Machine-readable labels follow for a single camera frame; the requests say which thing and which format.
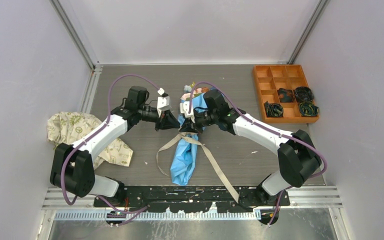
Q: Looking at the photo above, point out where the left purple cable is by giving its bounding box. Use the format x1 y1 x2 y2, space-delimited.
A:
60 73 165 228

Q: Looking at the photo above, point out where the black ribbon roll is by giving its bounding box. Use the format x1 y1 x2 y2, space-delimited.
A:
293 86 315 103

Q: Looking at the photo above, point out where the dark ribbon roll green pattern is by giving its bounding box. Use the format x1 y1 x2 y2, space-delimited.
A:
263 101 284 118

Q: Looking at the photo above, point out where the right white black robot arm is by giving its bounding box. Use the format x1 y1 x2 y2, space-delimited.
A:
179 89 323 206

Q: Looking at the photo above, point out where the blue wrapping paper sheet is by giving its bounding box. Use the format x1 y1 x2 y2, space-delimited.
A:
170 88 207 186

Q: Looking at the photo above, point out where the beige tote bag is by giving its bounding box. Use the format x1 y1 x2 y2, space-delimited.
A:
155 132 240 204

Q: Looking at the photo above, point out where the aluminium front rail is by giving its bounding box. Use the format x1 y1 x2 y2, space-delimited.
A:
42 186 343 221

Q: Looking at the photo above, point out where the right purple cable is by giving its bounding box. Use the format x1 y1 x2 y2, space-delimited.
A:
187 82 329 227

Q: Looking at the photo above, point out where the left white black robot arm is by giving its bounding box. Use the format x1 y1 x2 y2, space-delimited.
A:
50 86 180 207

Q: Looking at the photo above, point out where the purple cable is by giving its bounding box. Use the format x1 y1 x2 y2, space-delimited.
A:
187 82 329 227
60 73 165 228

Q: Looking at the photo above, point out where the small green circuit board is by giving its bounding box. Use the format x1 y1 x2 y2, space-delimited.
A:
106 210 127 219

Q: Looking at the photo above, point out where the dark ribbon roll yellow pattern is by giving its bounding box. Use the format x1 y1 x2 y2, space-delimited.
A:
298 102 319 117

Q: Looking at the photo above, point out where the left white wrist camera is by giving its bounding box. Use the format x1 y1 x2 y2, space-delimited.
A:
156 87 171 117

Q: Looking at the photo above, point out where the cream patterned cloth bag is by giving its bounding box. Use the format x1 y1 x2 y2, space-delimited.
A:
47 112 134 169

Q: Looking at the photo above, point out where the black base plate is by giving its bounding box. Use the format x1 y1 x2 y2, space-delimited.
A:
105 185 290 213

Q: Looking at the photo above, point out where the orange rose stem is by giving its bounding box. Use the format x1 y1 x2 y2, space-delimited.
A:
200 87 210 94

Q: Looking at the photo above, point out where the dark ribbon roll orange pattern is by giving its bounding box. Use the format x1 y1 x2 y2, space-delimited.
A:
277 88 294 103

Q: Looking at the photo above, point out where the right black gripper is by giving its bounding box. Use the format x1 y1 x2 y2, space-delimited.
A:
179 110 218 134

